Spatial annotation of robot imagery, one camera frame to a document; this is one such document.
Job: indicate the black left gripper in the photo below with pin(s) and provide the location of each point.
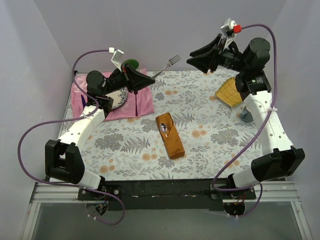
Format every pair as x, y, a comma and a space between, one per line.
127, 78

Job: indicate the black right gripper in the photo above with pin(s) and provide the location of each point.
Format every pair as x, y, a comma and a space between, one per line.
216, 56

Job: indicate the silver metal fork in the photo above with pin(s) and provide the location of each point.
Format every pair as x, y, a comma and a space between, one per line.
169, 64

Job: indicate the silver metal spoon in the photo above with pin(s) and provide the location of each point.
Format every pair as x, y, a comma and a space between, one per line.
164, 129

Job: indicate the orange cloth napkin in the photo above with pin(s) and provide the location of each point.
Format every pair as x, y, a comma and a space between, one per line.
172, 143

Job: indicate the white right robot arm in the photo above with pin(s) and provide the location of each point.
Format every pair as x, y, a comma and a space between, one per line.
280, 157

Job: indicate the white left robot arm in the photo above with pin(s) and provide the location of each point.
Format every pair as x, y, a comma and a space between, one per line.
63, 160

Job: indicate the green inside floral mug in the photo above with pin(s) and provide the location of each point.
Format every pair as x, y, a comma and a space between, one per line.
132, 62

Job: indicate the purple plastic fork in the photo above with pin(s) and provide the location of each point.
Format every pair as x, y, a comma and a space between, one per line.
136, 103

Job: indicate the blue floral ceramic plate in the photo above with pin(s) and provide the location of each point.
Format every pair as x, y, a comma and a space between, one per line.
119, 97

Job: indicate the pink cloth placemat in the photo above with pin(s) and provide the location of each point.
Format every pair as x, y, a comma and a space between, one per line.
140, 105

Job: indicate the woven bamboo basket tray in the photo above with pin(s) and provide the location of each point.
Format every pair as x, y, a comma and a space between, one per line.
228, 93

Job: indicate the purple plastic knife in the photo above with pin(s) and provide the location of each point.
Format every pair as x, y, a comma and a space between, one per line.
83, 101

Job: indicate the grey white mug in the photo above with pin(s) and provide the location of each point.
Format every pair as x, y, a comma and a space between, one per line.
246, 116

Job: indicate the floral patterned table mat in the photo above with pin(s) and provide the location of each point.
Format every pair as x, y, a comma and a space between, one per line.
211, 132

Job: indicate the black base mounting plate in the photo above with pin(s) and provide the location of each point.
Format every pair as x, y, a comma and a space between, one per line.
172, 194

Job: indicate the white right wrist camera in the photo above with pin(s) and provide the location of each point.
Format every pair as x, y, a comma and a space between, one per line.
228, 30

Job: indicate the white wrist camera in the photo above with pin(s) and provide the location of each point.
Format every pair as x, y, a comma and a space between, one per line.
117, 57
228, 30

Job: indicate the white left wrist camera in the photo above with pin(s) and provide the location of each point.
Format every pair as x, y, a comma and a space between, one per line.
117, 57

